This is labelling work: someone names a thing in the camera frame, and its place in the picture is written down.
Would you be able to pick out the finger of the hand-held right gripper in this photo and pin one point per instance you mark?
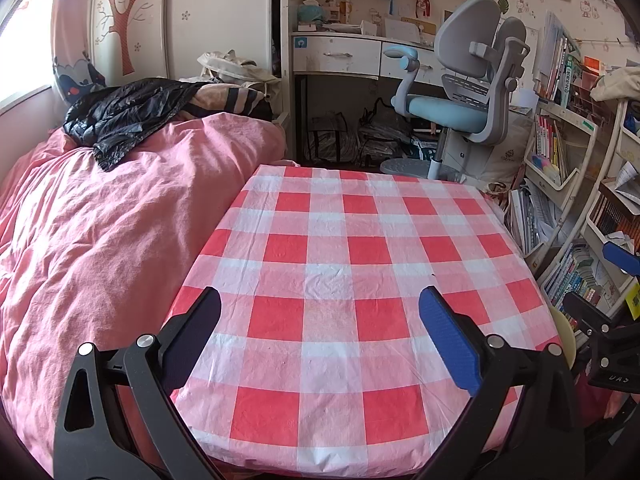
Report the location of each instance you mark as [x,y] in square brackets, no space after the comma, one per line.
[585,310]
[622,258]

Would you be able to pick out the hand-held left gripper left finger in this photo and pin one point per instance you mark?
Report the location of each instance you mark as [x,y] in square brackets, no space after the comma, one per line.
[192,330]

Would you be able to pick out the black down jacket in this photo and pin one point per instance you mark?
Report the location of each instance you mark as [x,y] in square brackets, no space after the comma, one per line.
[125,110]

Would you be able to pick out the cartoon printed cloth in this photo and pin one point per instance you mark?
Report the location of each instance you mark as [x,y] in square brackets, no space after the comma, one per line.
[75,85]

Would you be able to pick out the cream cloth bundle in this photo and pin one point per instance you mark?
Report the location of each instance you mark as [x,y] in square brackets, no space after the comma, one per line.
[617,82]

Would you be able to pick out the bookshelf with books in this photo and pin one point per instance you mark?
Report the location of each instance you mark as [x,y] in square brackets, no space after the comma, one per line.
[547,145]

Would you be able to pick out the cream canvas tote bag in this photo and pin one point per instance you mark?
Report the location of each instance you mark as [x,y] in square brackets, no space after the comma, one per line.
[230,67]

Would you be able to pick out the pink duvet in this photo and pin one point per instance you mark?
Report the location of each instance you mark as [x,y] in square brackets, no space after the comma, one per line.
[110,240]

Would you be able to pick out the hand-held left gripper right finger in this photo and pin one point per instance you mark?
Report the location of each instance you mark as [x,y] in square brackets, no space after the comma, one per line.
[447,340]

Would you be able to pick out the white desk with drawers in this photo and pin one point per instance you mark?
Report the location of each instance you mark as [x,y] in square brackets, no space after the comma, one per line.
[335,55]

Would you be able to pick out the grey blue desk chair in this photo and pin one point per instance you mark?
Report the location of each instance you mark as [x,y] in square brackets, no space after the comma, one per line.
[450,112]

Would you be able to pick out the window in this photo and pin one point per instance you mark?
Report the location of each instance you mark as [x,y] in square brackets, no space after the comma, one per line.
[25,50]

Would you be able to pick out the blue patterned bag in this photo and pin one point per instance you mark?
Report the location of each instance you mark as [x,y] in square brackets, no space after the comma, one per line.
[425,147]

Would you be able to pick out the yellow printed box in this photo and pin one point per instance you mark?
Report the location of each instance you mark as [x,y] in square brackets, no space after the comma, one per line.
[634,300]

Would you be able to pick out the beige cloth bag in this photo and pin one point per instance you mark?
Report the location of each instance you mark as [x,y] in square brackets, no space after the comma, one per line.
[505,155]

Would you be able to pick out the white wardrobe with tree print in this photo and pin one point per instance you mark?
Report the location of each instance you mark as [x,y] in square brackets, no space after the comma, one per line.
[220,10]

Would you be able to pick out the red white checkered tablecloth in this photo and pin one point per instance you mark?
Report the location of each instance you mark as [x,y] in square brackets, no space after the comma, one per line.
[325,280]

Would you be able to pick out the beige navy striped pillow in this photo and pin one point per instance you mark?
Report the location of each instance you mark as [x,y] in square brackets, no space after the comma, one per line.
[230,97]

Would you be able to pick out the pale yellow round object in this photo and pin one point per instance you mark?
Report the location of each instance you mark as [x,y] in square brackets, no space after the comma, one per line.
[565,335]

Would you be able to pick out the white bookshelf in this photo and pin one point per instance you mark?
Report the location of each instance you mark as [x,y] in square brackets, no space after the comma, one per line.
[585,160]

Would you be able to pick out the clear plastic storage bag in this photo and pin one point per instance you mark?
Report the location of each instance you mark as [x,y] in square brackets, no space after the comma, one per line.
[385,135]
[330,140]

